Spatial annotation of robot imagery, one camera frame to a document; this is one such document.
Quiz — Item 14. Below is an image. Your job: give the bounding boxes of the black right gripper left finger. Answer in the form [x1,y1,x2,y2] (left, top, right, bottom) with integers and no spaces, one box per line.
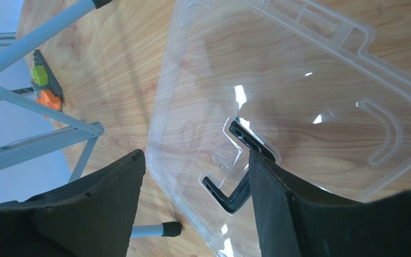
[0,149,146,256]

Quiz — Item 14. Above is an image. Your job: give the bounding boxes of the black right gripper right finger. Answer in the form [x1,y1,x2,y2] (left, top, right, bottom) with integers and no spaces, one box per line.
[249,150,411,256]

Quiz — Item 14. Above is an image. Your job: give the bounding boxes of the clear plastic lid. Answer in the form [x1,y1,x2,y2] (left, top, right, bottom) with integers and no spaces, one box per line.
[146,1,411,256]

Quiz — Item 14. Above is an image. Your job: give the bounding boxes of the grey tripod stand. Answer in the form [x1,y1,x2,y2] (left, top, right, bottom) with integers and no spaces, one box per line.
[0,1,182,237]

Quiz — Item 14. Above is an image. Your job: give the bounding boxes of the orange grey toy fixture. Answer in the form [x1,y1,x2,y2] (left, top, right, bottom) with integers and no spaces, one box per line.
[30,49,64,112]

